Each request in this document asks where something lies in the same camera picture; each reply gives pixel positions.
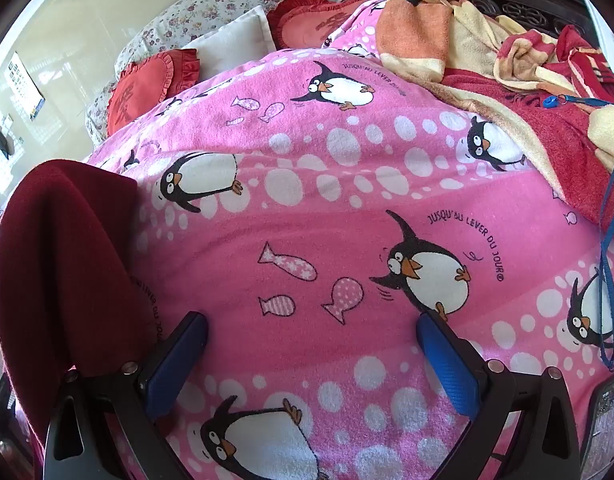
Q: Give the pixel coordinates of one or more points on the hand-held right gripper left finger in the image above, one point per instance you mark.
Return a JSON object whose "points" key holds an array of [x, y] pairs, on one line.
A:
{"points": [[174, 365]]}

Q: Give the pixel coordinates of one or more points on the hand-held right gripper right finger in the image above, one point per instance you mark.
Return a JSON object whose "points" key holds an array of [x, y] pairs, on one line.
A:
{"points": [[449, 365]]}

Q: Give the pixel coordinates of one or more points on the maroon knit garment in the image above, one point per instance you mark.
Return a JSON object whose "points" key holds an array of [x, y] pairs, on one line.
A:
{"points": [[62, 260]]}

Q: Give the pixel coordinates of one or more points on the black phone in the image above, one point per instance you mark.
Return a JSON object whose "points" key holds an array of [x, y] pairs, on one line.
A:
{"points": [[607, 420]]}

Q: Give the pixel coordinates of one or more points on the pink penguin printed blanket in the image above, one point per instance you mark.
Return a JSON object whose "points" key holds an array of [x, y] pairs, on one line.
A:
{"points": [[312, 200]]}

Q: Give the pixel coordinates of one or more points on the dark red towel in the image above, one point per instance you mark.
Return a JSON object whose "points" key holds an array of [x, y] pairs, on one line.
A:
{"points": [[552, 125]]}

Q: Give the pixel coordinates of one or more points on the red heart cushion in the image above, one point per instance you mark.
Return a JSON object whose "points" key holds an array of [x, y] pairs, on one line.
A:
{"points": [[137, 90], [307, 25]]}

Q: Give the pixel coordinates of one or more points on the white pillow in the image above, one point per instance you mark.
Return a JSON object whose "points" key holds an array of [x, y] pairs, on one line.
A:
{"points": [[232, 42]]}

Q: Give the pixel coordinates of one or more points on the red striped cloth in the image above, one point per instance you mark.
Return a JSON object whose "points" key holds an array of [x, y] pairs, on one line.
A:
{"points": [[587, 65]]}

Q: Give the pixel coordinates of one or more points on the orange towel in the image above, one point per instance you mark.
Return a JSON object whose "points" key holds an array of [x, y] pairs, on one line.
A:
{"points": [[412, 35]]}

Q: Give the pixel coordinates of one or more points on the dark carved headboard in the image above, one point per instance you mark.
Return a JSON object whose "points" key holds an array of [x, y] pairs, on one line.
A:
{"points": [[527, 10]]}

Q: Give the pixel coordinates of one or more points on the wall calendar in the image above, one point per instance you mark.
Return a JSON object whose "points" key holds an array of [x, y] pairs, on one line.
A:
{"points": [[24, 85]]}

